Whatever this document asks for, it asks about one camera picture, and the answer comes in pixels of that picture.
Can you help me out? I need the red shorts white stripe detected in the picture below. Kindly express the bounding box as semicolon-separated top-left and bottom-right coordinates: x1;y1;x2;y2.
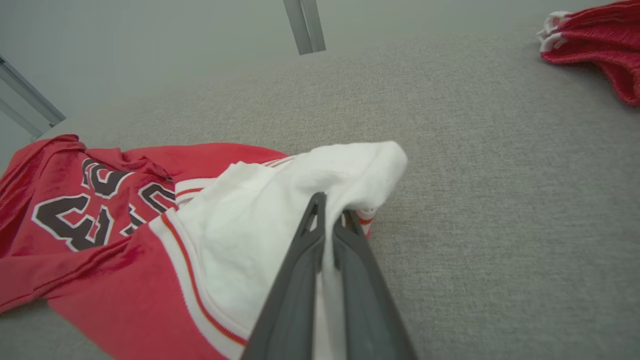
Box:
536;0;640;107

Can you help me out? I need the grey fabric sofa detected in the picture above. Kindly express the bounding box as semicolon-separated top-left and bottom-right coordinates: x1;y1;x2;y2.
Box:
0;10;640;360

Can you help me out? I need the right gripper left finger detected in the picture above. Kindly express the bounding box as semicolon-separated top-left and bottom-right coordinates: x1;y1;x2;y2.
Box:
240;192;329;360

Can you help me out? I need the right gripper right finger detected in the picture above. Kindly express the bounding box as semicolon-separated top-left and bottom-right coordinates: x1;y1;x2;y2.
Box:
332;210;419;360

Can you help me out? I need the red jersey white lining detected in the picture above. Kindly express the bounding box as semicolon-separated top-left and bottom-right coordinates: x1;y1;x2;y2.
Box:
0;133;409;360

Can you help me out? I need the grey metal post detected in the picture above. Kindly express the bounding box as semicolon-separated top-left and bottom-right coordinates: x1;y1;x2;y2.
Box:
282;0;327;56

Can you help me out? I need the grey double metal rail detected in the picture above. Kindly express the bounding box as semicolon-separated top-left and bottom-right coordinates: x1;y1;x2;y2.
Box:
0;54;67;142

